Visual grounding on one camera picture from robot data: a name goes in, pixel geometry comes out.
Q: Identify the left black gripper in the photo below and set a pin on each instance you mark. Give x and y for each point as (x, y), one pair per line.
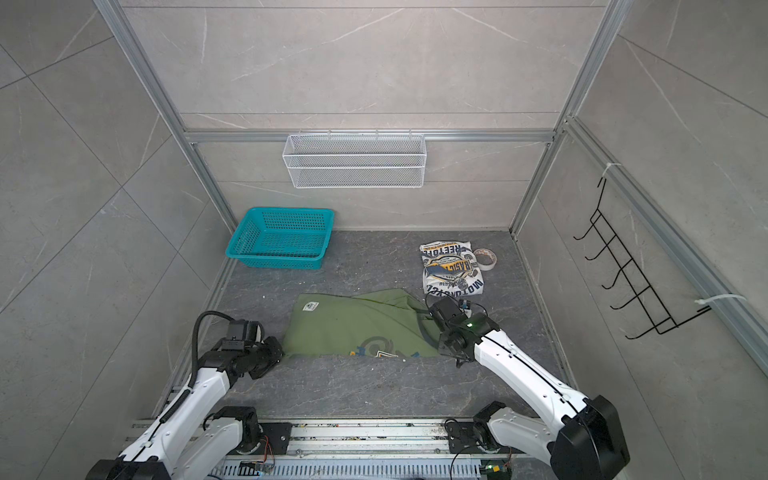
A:
(276, 351)

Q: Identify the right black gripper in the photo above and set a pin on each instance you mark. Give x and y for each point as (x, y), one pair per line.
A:
(444, 346)

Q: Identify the white tank top navy trim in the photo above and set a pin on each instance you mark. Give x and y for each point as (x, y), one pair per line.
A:
(450, 268)

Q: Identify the green tank top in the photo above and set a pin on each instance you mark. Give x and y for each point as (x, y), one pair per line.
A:
(386, 323)

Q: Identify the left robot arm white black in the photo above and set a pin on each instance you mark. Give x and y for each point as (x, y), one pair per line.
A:
(189, 437)

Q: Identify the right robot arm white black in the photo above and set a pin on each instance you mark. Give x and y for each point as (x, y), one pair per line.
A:
(577, 436)

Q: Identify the roll of masking tape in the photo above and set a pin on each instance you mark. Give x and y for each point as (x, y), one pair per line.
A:
(486, 259)

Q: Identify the teal plastic basket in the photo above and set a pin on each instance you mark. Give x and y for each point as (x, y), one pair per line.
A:
(282, 238)

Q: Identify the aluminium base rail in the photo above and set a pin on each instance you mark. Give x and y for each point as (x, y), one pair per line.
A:
(369, 437)

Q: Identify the black wire hook rack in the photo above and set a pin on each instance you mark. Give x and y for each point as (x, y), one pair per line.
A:
(630, 273)

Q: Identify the white wire mesh shelf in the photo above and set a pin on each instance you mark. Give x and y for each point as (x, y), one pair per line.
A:
(351, 161)

